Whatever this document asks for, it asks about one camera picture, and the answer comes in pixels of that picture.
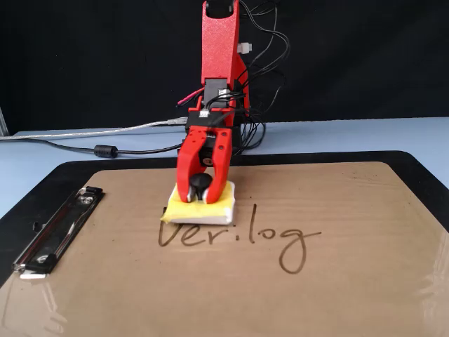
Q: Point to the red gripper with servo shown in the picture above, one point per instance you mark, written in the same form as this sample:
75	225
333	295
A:
208	154

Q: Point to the yellow taped sponge with knob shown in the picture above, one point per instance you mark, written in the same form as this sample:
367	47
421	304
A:
196	212

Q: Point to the red robot arm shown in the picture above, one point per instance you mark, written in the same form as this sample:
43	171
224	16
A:
219	45

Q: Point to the brown clipboard board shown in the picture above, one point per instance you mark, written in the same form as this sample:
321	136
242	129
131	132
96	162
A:
224	302

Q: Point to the black rubber mat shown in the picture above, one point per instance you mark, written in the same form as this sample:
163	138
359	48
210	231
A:
52	175

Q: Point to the silver metal clipboard clip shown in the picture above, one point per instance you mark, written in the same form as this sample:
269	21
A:
56	235

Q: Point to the grey metal frame post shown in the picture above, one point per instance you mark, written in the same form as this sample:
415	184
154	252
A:
3	123

